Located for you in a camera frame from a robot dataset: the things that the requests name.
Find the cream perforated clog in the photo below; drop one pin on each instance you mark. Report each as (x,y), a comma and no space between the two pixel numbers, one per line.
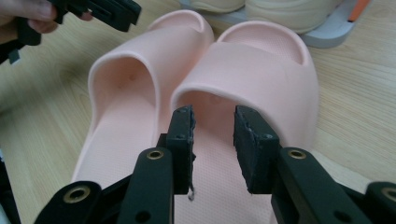
(292,17)
(218,4)

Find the pink slide slipper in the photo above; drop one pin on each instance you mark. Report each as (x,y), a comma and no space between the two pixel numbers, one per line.
(255,77)
(124,130)

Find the white two-tier shoe rack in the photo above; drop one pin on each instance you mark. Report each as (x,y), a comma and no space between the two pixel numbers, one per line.
(330,35)

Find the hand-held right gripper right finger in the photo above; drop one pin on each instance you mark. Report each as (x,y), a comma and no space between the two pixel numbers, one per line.
(255,149)

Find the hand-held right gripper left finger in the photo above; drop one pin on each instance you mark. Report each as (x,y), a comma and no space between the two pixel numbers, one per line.
(180,137)

